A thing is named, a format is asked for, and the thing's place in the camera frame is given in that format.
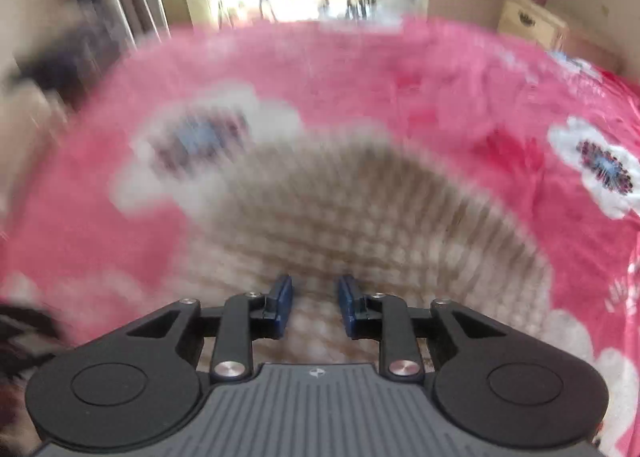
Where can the dark cloth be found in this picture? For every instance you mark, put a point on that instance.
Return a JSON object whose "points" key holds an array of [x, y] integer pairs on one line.
{"points": [[75, 57]]}

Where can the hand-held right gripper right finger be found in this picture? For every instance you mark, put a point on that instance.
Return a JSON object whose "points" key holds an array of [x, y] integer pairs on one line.
{"points": [[346, 304]]}

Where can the cream nightstand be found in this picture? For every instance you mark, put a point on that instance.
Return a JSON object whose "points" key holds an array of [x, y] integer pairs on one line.
{"points": [[530, 19]]}

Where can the red floral blanket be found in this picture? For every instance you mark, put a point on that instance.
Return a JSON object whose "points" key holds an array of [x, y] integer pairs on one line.
{"points": [[400, 87]]}

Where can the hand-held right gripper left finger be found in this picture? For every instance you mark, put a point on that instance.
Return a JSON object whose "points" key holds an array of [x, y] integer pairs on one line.
{"points": [[284, 302]]}

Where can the beige houndstooth coat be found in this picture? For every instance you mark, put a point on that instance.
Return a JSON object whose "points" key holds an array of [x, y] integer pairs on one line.
{"points": [[350, 217]]}

